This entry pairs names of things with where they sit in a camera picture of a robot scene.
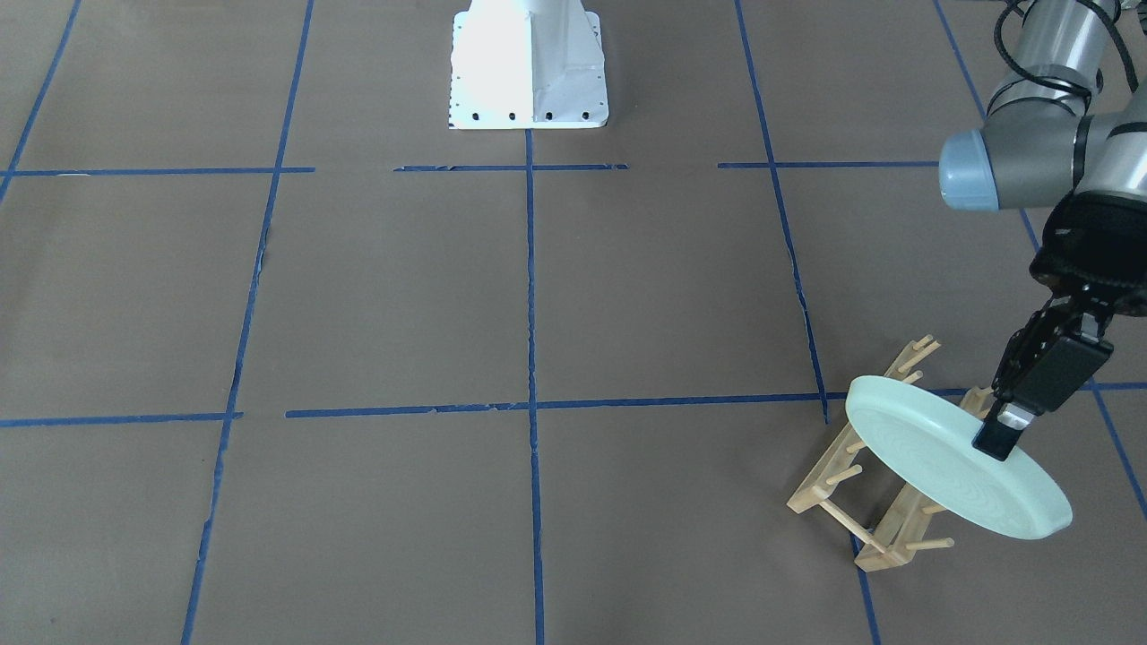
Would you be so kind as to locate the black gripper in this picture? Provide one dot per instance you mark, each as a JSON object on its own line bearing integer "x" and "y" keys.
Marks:
{"x": 1090, "y": 231}

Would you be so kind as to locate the light green round plate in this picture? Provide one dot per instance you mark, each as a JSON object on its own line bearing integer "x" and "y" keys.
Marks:
{"x": 927, "y": 441}

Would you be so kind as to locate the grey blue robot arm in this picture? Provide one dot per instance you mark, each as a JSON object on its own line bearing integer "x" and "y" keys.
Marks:
{"x": 1063, "y": 130}

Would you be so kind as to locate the wooden dish rack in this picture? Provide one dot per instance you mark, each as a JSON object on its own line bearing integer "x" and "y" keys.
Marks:
{"x": 888, "y": 517}

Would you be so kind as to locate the brown paper table cover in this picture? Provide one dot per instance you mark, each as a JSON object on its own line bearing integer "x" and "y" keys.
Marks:
{"x": 286, "y": 360}

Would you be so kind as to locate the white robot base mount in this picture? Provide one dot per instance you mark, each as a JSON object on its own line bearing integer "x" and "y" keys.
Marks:
{"x": 517, "y": 65}

